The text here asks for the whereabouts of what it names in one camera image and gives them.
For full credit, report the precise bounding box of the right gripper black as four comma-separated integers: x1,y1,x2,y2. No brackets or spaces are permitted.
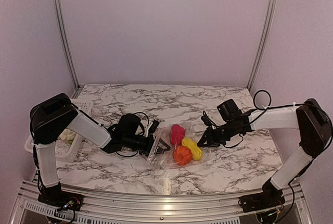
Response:
197,120,237,147

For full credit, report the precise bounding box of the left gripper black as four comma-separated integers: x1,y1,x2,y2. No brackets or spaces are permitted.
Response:
123,134,171,157

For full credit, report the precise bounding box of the clear zip top bag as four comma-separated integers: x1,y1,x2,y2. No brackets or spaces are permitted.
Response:
146,123,210,169

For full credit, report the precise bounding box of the white fake cauliflower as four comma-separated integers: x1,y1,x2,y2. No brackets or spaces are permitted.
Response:
59,129,76,144

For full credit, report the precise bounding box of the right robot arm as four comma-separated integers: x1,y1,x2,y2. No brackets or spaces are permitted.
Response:
197,98,332,207

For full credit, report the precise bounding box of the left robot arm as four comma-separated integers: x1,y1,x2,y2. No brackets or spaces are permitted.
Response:
30,93,171,206

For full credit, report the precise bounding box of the orange fake tomato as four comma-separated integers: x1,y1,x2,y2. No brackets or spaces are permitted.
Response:
173,146,193,166

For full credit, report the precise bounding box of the red fake pepper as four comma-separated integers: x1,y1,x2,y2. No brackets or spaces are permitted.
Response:
170,125,186,146

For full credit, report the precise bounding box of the white perforated plastic basket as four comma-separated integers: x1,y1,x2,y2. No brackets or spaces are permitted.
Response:
24,98,94,163

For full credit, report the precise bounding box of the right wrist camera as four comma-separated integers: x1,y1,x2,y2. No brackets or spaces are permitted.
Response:
201,110,218,129

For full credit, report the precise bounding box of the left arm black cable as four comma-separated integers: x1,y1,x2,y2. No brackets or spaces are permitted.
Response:
132,111,150,136

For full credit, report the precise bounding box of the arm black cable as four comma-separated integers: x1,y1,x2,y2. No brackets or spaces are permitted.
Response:
132,111,150,136
253,90,273,110

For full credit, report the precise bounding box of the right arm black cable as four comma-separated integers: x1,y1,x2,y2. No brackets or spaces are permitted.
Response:
253,90,273,110

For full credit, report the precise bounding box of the front aluminium frame rail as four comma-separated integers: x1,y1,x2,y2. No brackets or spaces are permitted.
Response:
5,181,314,223

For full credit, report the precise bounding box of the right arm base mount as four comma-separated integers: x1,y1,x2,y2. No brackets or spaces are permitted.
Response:
238,192,285,213

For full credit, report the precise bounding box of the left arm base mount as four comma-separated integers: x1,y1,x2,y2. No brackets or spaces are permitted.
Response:
38,189,83,211

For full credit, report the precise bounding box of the right aluminium frame post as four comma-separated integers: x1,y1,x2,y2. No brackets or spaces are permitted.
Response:
247,0,277,91

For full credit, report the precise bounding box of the aluminium frame post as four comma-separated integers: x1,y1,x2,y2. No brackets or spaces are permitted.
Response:
247,0,277,91
53,0,80,90

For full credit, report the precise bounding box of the left aluminium frame post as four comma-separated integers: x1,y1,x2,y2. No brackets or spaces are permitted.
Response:
53,0,80,90

